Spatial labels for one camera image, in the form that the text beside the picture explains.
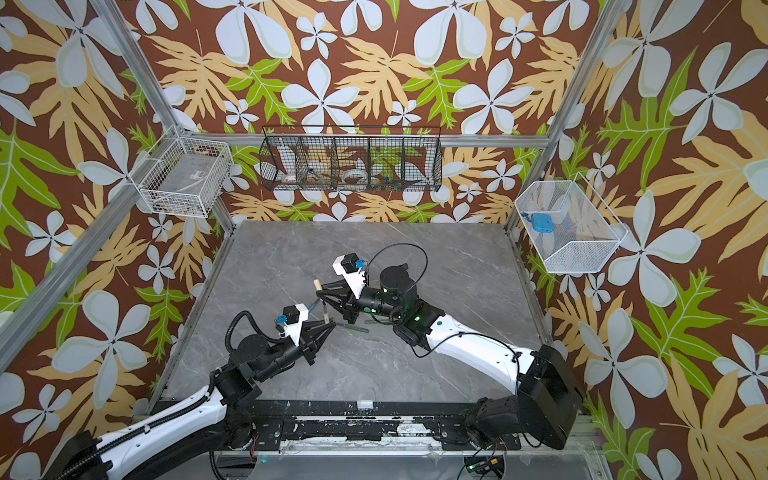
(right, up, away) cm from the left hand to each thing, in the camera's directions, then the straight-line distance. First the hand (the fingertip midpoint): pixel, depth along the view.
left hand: (331, 320), depth 72 cm
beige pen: (-1, +2, -3) cm, 4 cm away
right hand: (-1, +8, -7) cm, 10 cm away
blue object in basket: (+59, +26, +13) cm, 66 cm away
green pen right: (+13, +1, -7) cm, 15 cm away
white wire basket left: (-46, +39, +14) cm, 62 cm away
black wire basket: (+2, +48, +25) cm, 54 cm away
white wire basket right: (+67, +22, +6) cm, 71 cm away
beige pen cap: (-2, +10, -8) cm, 13 cm away
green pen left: (+4, -7, +21) cm, 22 cm away
